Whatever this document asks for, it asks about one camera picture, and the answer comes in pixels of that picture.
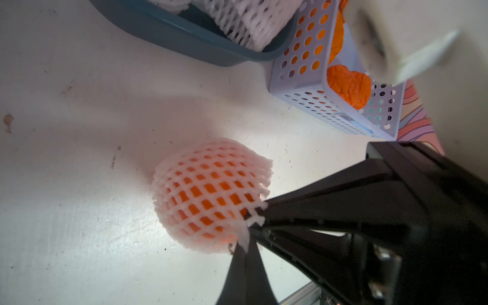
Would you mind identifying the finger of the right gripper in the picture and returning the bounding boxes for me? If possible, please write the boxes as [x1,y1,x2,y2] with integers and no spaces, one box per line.
[250,226,362,304]

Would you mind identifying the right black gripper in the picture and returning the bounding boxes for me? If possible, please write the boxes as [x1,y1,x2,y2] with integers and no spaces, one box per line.
[249,142,487,304]

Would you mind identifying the white foam net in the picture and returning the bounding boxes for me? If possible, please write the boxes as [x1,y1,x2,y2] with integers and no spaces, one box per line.
[148,0,192,14]
[192,0,302,52]

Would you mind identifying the light blue plastic basket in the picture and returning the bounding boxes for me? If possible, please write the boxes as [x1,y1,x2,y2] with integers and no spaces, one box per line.
[269,1,405,141]

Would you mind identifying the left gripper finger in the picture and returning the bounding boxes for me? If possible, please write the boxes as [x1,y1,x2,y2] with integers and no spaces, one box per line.
[216,240,278,305]

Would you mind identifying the dark teal plastic tub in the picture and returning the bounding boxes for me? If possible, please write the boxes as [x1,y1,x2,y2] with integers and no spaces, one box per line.
[91,0,298,67]

